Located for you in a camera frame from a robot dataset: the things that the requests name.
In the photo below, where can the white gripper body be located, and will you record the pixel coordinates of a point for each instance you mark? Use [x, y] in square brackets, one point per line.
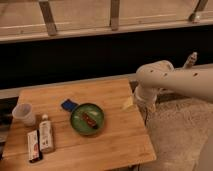
[145, 96]

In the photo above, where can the yellow sponge gripper finger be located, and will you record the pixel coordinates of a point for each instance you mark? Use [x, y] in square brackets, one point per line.
[128, 103]

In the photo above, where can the small object behind arm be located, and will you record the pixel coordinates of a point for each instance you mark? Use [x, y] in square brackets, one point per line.
[191, 60]

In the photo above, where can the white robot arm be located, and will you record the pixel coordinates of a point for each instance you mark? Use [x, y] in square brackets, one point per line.
[196, 83]

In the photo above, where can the brown red food piece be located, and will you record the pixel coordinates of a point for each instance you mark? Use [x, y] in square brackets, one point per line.
[92, 123]

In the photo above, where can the wooden table board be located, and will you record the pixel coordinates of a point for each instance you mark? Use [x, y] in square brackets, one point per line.
[123, 141]

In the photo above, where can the green round plate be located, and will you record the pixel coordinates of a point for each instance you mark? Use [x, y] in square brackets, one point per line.
[80, 126]

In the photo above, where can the blue sponge block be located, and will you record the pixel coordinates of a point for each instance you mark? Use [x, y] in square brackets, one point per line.
[69, 105]

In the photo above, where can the small white bottle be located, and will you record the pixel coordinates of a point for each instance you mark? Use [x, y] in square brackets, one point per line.
[45, 135]

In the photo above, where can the translucent plastic cup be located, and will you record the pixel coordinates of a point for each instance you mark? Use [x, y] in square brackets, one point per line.
[24, 113]

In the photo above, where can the metal railing post middle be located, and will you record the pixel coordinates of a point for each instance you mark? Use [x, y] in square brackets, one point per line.
[114, 14]

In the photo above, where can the metal railing post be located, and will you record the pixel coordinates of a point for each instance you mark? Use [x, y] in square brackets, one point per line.
[48, 17]
[197, 12]
[114, 14]

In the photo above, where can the metal railing post right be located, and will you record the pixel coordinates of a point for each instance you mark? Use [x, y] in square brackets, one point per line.
[197, 12]

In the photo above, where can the metal railing post left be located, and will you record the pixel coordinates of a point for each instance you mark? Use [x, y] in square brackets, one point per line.
[48, 17]

